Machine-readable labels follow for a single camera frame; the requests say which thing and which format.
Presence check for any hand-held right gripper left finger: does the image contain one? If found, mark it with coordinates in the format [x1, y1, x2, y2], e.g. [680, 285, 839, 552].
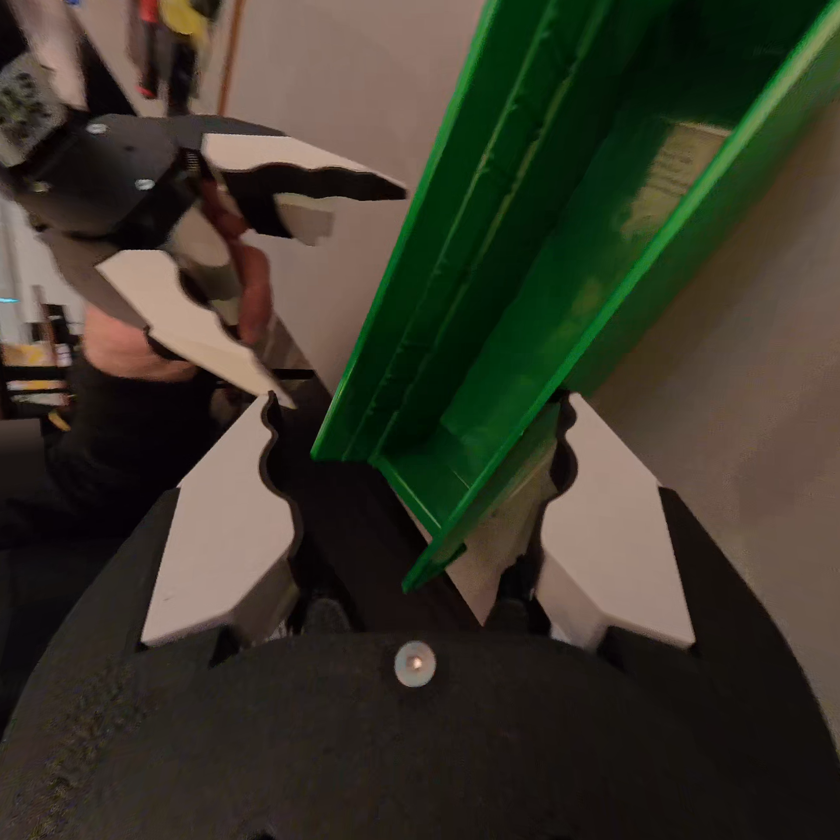
[140, 391, 305, 649]

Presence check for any green plastic bin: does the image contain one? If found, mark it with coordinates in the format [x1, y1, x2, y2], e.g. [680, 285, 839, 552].
[310, 0, 840, 593]

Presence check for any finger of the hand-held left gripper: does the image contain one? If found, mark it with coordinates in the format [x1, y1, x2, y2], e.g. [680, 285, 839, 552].
[94, 248, 298, 410]
[200, 131, 409, 248]

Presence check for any person's left forearm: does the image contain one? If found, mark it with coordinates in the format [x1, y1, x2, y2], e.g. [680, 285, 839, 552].
[39, 367, 227, 526]

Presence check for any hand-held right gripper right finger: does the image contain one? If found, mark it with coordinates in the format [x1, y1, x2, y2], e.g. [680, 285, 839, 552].
[533, 391, 697, 651]

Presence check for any person's left hand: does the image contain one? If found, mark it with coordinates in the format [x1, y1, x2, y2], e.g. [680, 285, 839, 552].
[82, 177, 273, 383]

